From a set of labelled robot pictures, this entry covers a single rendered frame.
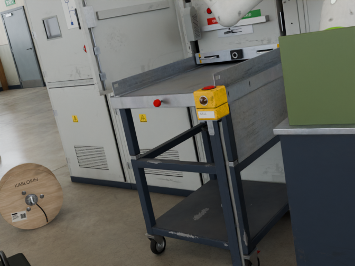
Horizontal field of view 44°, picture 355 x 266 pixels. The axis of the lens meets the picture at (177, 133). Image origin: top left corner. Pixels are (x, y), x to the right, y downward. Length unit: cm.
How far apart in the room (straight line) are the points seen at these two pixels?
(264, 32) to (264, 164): 72
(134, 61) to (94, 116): 96
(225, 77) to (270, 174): 92
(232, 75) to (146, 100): 39
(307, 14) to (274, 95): 40
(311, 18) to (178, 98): 76
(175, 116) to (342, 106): 150
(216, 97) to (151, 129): 149
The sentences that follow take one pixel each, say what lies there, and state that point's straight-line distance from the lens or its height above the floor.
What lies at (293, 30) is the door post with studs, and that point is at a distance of 222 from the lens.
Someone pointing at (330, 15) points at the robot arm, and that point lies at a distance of 151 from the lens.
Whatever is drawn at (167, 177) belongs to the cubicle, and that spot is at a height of 14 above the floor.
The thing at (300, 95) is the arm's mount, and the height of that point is 85.
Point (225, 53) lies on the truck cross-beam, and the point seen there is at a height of 91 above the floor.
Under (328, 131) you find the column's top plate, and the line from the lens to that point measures 136.
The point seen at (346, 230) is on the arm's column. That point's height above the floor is 41.
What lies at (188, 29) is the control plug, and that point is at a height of 107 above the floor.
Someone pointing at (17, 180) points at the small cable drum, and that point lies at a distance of 294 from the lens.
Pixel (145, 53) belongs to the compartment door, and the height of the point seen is 99.
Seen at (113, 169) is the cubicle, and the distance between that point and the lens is 326.
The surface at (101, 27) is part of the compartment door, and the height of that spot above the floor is 116.
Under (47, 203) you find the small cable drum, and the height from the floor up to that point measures 14.
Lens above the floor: 114
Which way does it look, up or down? 15 degrees down
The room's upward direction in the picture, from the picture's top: 11 degrees counter-clockwise
